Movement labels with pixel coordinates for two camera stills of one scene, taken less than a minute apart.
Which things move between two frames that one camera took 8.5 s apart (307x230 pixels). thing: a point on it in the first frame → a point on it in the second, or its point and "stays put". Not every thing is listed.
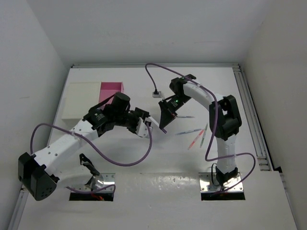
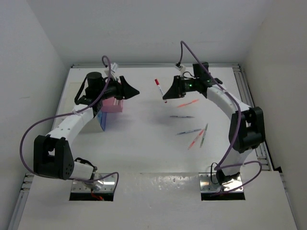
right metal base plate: [206, 185] stays put
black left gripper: [138, 113] → [123, 90]
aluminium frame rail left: [15, 221] stays put
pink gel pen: [195, 138] stays put
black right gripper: [167, 116] → [176, 89]
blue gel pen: [187, 131] stays put
